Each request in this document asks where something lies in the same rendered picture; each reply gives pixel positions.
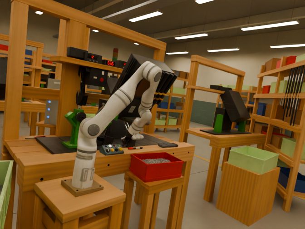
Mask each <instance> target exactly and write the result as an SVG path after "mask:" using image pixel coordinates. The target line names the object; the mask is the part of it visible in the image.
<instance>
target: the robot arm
mask: <svg viewBox="0 0 305 229"><path fill-rule="evenodd" d="M161 76H162V70H161V68H159V67H158V66H156V65H155V64H153V63H152V62H150V61H146V62H144V63H143V64H142V65H141V66H140V67H139V68H138V69H137V71H136V72H135V73H134V74H133V75H132V76H131V78H130V79H129V80H128V81H127V82H126V83H125V84H124V85H122V86H121V87H120V88H119V89H118V90H117V91H116V92H115V93H114V94H113V95H112V96H111V97H110V98H109V100H108V101H107V103H106V105H105V106H104V108H103V109H102V110H101V111H100V112H99V113H98V114H97V115H96V116H94V117H93V118H85V119H84V120H83V121H82V122H81V124H80V127H79V134H78V142H77V143H78V147H77V153H76V158H75V164H74V172H73V178H72V184H71V185H72V186H73V187H76V188H79V189H85V188H89V187H92V184H93V176H94V171H95V168H94V162H95V157H96V152H97V142H96V140H97V137H98V136H99V135H100V134H101V133H102V132H103V131H104V130H105V128H106V127H107V126H108V125H109V123H110V122H111V121H112V120H113V119H114V118H115V117H116V116H117V115H118V114H119V113H120V112H121V111H122V110H124V109H125V108H126V107H127V106H128V105H129V104H130V103H131V102H132V100H133V99H134V96H135V91H136V87H137V85H138V83H139V82H140V80H141V79H143V78H144V79H146V80H147V81H149V82H150V87H149V88H148V89H147V90H146V91H145V92H144V93H143V95H142V99H141V104H140V106H139V108H138V113H139V115H140V117H141V118H139V117H137V118H136V119H135V120H134V121H133V123H132V124H131V125H130V127H129V129H128V130H127V132H126V135H125V136H124V137H123V138H122V137H121V138H120V139H121V141H122V143H123V144H122V147H123V148H125V147H126V145H127V144H128V143H129V144H130V143H132V142H133V141H135V140H141V139H143V138H144V136H143V135H141V134H139V132H140V130H141V128H142V127H143V126H144V125H145V124H146V123H147V122H149V121H150V120H151V118H152V114H151V112H150V110H149V109H151V107H152V104H153V98H154V94H155V92H156V89H157V86H158V84H159V81H160V78H161Z"/></svg>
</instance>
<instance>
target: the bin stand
mask: <svg viewBox="0 0 305 229"><path fill-rule="evenodd" d="M124 180H125V182H124V190H123V192H124V193H125V194H126V199H125V201H124V202H123V211H122V218H121V225H120V229H128V224H129V217H130V211H131V204H132V197H133V188H134V181H136V182H138V183H139V184H141V185H142V186H144V187H145V191H144V192H143V199H142V206H141V212H140V219H139V226H138V229H154V228H155V222H156V215H157V207H158V201H159V194H160V192H161V191H165V190H167V189H171V188H172V192H171V198H170V205H169V211H168V217H167V225H166V229H175V227H176V220H177V213H178V207H179V201H180V195H181V189H182V185H183V182H184V177H183V176H181V177H180V178H174V179H166V180H159V181H153V182H147V183H144V182H143V181H142V180H141V179H139V178H138V177H137V176H136V175H134V174H133V173H132V172H131V171H129V170H128V171H125V175H124Z"/></svg>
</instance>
